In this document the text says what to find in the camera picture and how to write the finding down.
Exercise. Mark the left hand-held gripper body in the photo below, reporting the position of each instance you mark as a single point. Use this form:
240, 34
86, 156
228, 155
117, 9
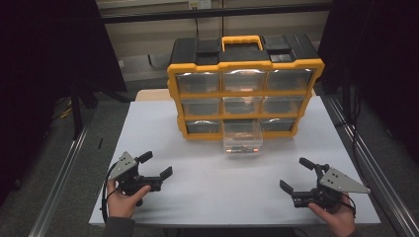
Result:
130, 182

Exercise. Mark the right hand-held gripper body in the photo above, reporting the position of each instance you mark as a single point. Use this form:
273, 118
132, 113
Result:
326, 196

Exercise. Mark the clear plastic drawer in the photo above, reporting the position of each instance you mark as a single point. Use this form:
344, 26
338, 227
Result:
243, 138

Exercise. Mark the person's left hand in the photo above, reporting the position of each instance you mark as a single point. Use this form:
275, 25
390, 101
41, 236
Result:
122, 202

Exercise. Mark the person's right hand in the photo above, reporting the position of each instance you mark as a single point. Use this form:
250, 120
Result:
339, 222

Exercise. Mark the small black floor object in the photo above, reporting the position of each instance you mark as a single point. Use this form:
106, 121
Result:
100, 143

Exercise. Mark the wooden table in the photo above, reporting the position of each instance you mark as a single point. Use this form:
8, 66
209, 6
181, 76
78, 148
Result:
151, 95

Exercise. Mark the black metal stand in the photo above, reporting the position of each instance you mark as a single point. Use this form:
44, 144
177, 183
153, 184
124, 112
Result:
76, 112

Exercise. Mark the grid of clear drawers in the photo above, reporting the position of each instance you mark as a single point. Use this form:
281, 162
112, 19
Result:
199, 82

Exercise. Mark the yellow black drawer organizer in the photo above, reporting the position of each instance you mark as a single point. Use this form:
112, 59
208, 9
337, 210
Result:
243, 57

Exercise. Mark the black curtain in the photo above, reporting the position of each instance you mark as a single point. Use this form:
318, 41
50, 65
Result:
385, 65
42, 82

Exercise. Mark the black horizontal bar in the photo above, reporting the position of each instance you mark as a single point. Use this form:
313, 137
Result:
214, 13

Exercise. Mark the metal floor rail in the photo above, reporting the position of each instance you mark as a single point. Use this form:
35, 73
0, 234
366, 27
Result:
378, 177
56, 184

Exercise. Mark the white wall outlet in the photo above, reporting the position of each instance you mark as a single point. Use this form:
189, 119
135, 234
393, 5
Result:
199, 4

